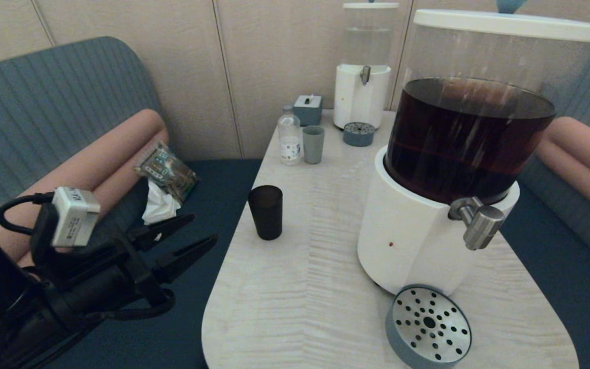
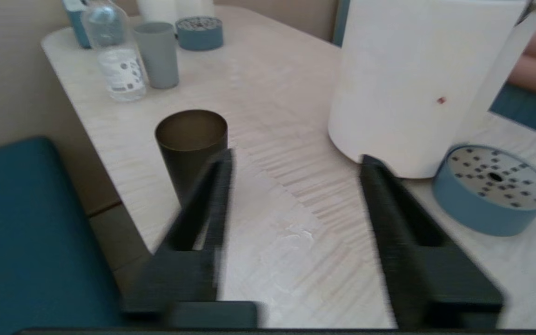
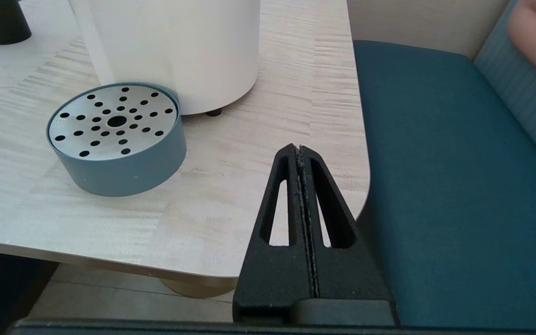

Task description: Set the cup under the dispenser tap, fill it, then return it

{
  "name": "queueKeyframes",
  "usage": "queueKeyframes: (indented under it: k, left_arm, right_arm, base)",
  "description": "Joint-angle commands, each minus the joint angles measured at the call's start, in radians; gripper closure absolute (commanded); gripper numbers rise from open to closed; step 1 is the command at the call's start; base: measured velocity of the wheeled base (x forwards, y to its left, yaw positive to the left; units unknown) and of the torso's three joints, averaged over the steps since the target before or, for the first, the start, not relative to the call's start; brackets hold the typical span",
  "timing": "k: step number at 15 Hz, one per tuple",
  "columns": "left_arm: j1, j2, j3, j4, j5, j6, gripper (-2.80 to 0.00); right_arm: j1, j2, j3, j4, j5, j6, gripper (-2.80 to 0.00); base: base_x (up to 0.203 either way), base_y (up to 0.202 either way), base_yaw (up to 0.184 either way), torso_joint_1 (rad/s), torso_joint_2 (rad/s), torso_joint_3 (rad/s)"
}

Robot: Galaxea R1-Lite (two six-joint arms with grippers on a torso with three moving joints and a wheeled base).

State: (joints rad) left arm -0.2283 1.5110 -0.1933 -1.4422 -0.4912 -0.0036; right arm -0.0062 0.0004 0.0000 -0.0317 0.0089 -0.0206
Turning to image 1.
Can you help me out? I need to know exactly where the black cup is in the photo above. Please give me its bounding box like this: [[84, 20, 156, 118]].
[[248, 185, 284, 241]]

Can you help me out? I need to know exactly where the grey-green cup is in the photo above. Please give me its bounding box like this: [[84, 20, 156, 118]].
[[302, 126, 325, 165]]

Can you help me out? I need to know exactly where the crumpled white tissue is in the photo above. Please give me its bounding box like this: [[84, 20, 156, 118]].
[[142, 179, 182, 241]]

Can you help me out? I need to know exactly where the green snack packet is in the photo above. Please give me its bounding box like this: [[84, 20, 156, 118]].
[[135, 142, 199, 204]]

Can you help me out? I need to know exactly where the clear plastic water bottle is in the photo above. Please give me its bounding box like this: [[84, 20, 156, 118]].
[[278, 106, 302, 166]]

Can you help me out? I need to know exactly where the teal upholstered bench sofa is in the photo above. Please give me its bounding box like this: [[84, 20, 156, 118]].
[[500, 44, 590, 369], [0, 36, 265, 369]]

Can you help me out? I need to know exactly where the grey-blue tissue box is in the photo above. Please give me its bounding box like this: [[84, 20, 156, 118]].
[[293, 94, 323, 127]]

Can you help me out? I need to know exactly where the grey-blue perforated drip tray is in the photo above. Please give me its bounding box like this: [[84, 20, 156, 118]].
[[343, 121, 376, 148], [385, 285, 473, 369]]

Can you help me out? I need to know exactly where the white dispenser with dark tea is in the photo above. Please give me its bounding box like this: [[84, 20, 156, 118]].
[[357, 0, 590, 297]]

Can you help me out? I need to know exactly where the white dispenser with clear water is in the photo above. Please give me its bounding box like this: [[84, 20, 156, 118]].
[[333, 0, 401, 130]]

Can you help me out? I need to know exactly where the black braided left gripper cable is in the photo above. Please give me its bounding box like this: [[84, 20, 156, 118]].
[[103, 288, 177, 322]]

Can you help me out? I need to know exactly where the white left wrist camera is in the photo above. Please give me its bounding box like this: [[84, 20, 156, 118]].
[[50, 187, 101, 248]]

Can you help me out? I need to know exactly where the black left camera cable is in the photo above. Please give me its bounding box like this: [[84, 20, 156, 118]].
[[0, 192, 56, 237]]

